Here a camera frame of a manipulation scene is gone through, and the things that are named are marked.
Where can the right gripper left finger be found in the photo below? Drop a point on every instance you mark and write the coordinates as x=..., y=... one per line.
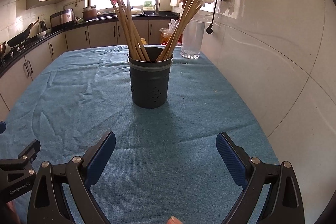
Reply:
x=48, y=203

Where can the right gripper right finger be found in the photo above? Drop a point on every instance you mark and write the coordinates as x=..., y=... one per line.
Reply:
x=283, y=203

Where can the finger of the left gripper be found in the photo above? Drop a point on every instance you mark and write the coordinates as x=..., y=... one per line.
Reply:
x=31, y=151
x=2, y=127

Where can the lower kitchen cabinets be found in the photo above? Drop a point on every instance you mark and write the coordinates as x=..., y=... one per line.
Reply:
x=23, y=63

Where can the person's left hand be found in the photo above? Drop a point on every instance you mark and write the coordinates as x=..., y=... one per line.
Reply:
x=11, y=214

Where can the person's right hand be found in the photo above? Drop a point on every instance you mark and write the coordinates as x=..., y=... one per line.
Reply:
x=173, y=220

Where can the lidded steel pot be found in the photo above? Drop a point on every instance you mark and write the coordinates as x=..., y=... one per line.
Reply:
x=2, y=48

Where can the black wok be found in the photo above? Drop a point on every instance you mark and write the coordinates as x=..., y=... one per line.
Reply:
x=22, y=36

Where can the white bowl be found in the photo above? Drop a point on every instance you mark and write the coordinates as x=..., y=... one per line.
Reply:
x=41, y=34

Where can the blue table cloth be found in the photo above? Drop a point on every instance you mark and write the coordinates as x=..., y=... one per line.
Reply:
x=165, y=162

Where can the silver rice cooker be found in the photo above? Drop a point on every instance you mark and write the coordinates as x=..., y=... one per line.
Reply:
x=62, y=17

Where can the dark grey utensil holder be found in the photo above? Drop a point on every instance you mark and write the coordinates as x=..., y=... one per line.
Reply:
x=149, y=79

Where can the brown clay pot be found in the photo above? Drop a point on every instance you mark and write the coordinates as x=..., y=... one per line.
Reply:
x=89, y=13

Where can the clear glass mug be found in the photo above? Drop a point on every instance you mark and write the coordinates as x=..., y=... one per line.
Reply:
x=192, y=39

